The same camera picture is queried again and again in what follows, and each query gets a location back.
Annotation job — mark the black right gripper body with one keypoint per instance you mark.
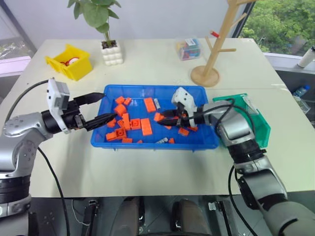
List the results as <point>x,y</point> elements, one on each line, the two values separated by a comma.
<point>185,121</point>

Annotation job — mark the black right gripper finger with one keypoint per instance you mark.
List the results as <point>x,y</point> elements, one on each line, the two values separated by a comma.
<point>169,113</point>
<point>168,122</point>

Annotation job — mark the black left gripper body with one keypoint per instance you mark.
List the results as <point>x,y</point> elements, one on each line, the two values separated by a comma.
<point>72,116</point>

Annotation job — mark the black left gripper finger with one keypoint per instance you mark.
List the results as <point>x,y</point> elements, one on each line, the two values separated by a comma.
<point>101,121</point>
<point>89,97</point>

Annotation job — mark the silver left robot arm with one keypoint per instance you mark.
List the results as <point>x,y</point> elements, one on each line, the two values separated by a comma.
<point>23,137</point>

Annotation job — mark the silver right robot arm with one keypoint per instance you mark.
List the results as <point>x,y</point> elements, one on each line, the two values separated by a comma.
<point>256,177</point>

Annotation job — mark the blue plastic bin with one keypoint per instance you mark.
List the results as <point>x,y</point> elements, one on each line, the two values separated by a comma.
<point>147,145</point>

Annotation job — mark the yellow plastic bin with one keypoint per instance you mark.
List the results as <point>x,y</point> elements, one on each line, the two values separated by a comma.
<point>78,67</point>

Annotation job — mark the green plastic bin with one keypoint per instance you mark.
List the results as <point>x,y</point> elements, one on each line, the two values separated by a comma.
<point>261,125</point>

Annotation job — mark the small orange toy brick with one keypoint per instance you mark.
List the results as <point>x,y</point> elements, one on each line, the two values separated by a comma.
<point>139,141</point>
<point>171,140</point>

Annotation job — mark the long flat orange brick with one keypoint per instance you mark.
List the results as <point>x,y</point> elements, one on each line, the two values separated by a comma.
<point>149,105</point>
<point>146,126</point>

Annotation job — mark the long orange toy brick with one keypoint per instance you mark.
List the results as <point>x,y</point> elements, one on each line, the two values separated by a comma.
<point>126,121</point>

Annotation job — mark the red white round item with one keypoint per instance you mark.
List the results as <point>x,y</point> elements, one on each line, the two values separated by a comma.
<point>72,60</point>

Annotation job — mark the white bubble plant pot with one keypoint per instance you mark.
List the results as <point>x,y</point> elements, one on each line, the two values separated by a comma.
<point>112,55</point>

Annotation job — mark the wooden peg stand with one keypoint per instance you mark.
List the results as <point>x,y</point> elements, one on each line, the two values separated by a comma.
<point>205,75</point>

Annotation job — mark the clear box of coloured pieces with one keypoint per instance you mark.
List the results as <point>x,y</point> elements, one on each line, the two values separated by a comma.
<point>189,49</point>

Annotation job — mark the green leafy plant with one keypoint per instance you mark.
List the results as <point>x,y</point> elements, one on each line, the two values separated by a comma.
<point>97,11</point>

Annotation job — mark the red cap on peg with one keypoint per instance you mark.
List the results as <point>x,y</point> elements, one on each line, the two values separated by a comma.
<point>214,33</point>

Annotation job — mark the dark rounded shape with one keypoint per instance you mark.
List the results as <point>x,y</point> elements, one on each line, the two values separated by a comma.
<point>125,216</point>
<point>189,217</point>

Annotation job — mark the clear plastic water bottle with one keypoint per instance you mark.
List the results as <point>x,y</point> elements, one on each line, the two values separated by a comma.
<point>301,91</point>

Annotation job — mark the white cylindrical roll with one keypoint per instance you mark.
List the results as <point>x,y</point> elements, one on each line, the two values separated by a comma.
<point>305,57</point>

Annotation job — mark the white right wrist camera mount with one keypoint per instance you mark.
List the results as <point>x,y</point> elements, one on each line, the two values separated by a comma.
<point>183,96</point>

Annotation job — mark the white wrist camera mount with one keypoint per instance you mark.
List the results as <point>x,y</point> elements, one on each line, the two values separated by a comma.
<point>183,96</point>
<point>54,98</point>

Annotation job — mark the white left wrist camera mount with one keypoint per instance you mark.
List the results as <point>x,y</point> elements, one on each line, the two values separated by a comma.
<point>54,98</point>

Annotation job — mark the black metal floor bracket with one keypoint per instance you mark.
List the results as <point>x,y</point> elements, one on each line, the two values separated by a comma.
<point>220,216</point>
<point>90,214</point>

